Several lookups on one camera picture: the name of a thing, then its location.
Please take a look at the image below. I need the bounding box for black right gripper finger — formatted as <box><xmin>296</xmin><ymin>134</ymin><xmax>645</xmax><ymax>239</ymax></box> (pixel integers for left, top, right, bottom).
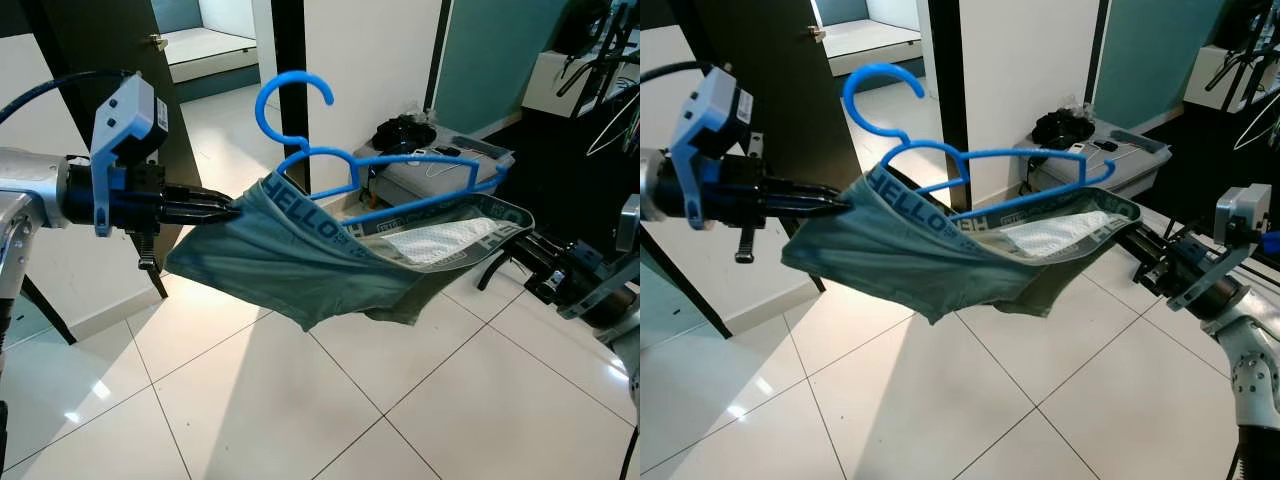
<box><xmin>1112</xmin><ymin>230</ymin><xmax>1161</xmax><ymax>274</ymax></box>
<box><xmin>1118</xmin><ymin>222</ymin><xmax>1167</xmax><ymax>266</ymax></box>
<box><xmin>520</xmin><ymin>232</ymin><xmax>562</xmax><ymax>269</ymax></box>
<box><xmin>514</xmin><ymin>240</ymin><xmax>556</xmax><ymax>277</ymax></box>

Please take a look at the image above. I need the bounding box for blue plastic hanger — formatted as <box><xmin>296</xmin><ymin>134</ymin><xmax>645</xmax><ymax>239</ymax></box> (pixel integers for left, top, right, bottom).
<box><xmin>254</xmin><ymin>70</ymin><xmax>511</xmax><ymax>227</ymax></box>
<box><xmin>842</xmin><ymin>62</ymin><xmax>1118</xmax><ymax>223</ymax></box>

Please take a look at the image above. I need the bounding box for black round bag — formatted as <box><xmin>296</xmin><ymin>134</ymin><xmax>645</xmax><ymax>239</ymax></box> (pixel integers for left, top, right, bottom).
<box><xmin>375</xmin><ymin>113</ymin><xmax>438</xmax><ymax>156</ymax></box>
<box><xmin>1030</xmin><ymin>105</ymin><xmax>1098</xmax><ymax>151</ymax></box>

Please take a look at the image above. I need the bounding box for white shelf unit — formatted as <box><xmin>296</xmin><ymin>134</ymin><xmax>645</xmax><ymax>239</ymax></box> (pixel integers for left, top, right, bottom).
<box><xmin>1183</xmin><ymin>68</ymin><xmax>1280</xmax><ymax>113</ymax></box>
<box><xmin>520</xmin><ymin>50</ymin><xmax>641</xmax><ymax>121</ymax></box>

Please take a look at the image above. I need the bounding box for black backpack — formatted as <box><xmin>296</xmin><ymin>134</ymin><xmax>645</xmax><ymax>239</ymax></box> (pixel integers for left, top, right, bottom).
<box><xmin>555</xmin><ymin>0</ymin><xmax>641</xmax><ymax>61</ymax></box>
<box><xmin>1215</xmin><ymin>0</ymin><xmax>1280</xmax><ymax>51</ymax></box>

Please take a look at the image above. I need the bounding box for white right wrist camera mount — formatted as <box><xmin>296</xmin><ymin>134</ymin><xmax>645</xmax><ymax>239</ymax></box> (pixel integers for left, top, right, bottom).
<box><xmin>560</xmin><ymin>195</ymin><xmax>641</xmax><ymax>323</ymax></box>
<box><xmin>1165</xmin><ymin>183</ymin><xmax>1273</xmax><ymax>311</ymax></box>

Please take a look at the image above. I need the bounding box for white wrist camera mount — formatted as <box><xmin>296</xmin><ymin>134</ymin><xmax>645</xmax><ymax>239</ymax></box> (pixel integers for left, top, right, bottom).
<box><xmin>90</xmin><ymin>72</ymin><xmax>169</xmax><ymax>238</ymax></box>
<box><xmin>560</xmin><ymin>195</ymin><xmax>641</xmax><ymax>323</ymax></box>
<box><xmin>1165</xmin><ymin>183</ymin><xmax>1273</xmax><ymax>311</ymax></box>
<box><xmin>670</xmin><ymin>68</ymin><xmax>753</xmax><ymax>231</ymax></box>

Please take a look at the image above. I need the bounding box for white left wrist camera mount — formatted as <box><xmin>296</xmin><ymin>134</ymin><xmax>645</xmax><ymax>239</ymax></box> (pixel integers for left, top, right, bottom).
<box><xmin>670</xmin><ymin>68</ymin><xmax>753</xmax><ymax>231</ymax></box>
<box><xmin>90</xmin><ymin>72</ymin><xmax>169</xmax><ymax>238</ymax></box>

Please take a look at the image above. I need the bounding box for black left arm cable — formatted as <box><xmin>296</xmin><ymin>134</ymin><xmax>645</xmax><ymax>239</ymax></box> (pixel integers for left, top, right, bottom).
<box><xmin>0</xmin><ymin>68</ymin><xmax>136</xmax><ymax>126</ymax></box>
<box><xmin>640</xmin><ymin>60</ymin><xmax>736</xmax><ymax>86</ymax></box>

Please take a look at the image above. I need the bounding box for black door frame post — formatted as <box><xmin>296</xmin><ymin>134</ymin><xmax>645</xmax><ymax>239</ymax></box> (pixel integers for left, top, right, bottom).
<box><xmin>928</xmin><ymin>0</ymin><xmax>971</xmax><ymax>183</ymax></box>
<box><xmin>270</xmin><ymin>0</ymin><xmax>311</xmax><ymax>196</ymax></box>

